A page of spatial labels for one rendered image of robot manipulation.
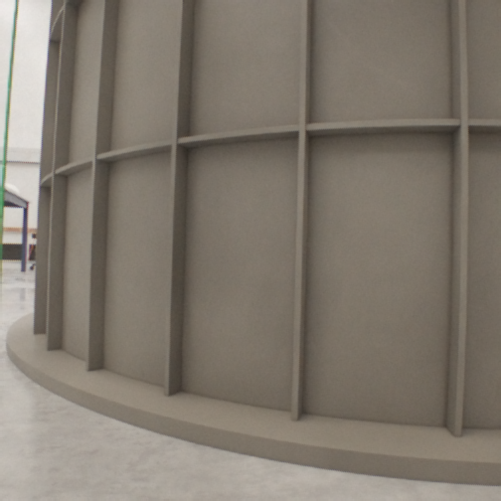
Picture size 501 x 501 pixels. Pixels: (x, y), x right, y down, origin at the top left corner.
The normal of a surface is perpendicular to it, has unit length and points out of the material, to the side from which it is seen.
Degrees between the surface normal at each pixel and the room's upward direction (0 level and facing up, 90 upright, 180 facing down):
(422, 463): 90
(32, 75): 90
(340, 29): 90
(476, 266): 90
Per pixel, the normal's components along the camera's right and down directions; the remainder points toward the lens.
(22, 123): 0.19, -0.01
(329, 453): -0.26, -0.03
